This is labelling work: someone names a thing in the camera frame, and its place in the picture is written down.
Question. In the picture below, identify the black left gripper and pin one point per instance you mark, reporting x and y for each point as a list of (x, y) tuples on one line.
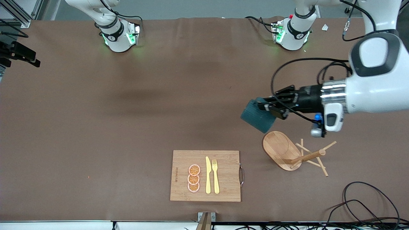
[(309, 99)]

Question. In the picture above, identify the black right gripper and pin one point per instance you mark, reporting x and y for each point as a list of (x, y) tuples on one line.
[(3, 50)]

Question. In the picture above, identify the dark green mug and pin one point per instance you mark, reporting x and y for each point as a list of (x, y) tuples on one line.
[(255, 119)]

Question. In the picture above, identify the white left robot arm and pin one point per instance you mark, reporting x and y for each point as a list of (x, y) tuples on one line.
[(377, 86)]

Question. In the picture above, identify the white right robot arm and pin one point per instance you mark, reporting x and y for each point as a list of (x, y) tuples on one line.
[(116, 41)]

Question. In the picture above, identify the wooden mug rack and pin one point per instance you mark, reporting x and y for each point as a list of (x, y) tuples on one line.
[(278, 147)]

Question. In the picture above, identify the white paper scrap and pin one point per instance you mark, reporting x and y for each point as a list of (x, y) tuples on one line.
[(325, 27)]

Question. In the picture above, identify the wooden cutting board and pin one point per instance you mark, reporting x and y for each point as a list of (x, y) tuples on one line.
[(223, 179)]

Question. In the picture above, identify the yellow plastic fork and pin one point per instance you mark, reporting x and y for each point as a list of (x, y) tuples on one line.
[(216, 182)]

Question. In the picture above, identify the yellow plastic knife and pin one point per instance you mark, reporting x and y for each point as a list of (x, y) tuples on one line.
[(208, 179)]

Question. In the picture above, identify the toy orange slice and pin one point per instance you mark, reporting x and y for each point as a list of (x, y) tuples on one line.
[(194, 170)]

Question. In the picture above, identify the black caster wheel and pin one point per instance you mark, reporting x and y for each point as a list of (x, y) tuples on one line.
[(346, 10)]

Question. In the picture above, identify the brown table cover mat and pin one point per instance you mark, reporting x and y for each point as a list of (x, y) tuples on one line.
[(159, 95)]

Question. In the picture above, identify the aluminium frame profile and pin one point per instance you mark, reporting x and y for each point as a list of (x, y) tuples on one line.
[(25, 23)]

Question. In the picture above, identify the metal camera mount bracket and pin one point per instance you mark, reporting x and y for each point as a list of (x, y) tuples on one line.
[(206, 222)]

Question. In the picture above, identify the white table edge rail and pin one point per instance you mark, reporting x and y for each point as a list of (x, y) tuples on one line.
[(64, 226)]

